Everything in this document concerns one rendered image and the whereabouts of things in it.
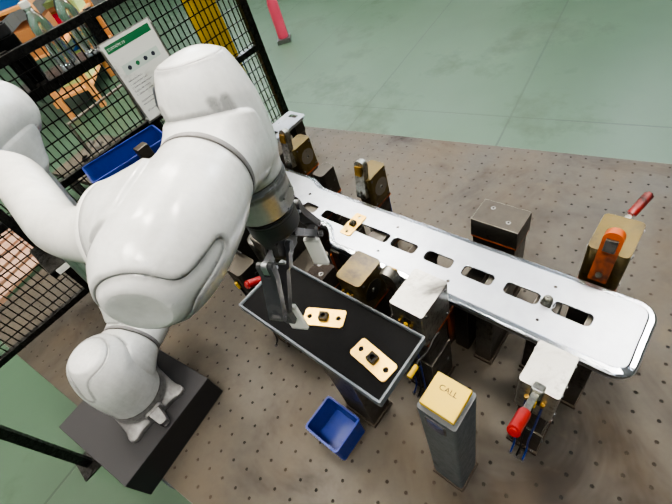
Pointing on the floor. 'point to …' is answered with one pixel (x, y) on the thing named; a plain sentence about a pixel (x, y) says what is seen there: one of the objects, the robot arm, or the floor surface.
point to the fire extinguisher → (278, 22)
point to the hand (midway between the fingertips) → (310, 289)
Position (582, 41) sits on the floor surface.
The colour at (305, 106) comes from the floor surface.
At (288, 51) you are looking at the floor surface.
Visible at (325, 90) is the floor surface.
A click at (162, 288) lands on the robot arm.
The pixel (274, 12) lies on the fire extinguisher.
